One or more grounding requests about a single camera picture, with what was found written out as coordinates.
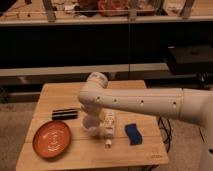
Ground white ceramic cup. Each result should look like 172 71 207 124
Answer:
82 115 100 136

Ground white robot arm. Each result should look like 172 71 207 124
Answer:
78 72 213 171

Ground orange ceramic plate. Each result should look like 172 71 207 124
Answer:
32 121 71 159

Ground white tube bottle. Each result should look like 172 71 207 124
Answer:
104 110 115 148

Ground blue sponge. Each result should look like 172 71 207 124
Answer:
125 123 142 145

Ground long metal shelf rack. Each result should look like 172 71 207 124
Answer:
0 0 213 77

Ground black box on shelf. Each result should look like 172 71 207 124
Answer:
165 45 213 75

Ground black floor cable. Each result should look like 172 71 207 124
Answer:
157 116 173 154

